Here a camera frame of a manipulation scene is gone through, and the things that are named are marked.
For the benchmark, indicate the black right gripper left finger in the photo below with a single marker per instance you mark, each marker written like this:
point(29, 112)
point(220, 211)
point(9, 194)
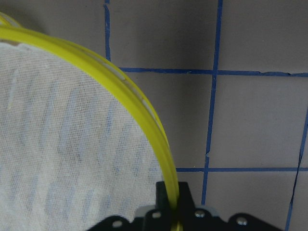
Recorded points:
point(162, 204)

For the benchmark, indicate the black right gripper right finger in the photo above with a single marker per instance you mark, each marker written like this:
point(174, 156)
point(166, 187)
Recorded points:
point(186, 206)

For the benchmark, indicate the yellow top steamer layer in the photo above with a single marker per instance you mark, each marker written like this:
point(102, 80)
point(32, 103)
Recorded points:
point(79, 141)

